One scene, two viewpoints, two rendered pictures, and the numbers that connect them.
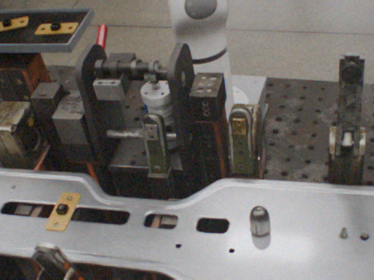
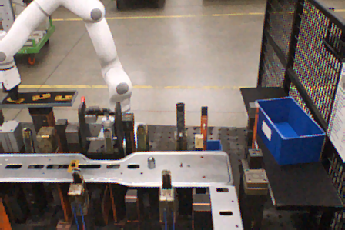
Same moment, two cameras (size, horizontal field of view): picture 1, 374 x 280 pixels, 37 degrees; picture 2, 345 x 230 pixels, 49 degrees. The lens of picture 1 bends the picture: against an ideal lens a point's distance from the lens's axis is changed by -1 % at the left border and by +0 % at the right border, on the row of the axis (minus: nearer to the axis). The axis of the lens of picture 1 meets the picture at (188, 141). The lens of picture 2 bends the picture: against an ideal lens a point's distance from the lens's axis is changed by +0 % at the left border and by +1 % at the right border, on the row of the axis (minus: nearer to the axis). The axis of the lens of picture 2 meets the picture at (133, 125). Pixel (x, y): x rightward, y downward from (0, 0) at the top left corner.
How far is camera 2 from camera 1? 76 cm
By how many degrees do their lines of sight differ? 13
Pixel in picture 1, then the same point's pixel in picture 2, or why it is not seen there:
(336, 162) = (177, 143)
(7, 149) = (45, 145)
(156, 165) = (108, 148)
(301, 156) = not seen: hidden behind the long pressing
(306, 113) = (164, 138)
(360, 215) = (186, 159)
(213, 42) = (125, 105)
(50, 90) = (63, 121)
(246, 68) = not seen: hidden behind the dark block
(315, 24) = (165, 107)
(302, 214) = (165, 161)
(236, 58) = not seen: hidden behind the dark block
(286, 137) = (156, 148)
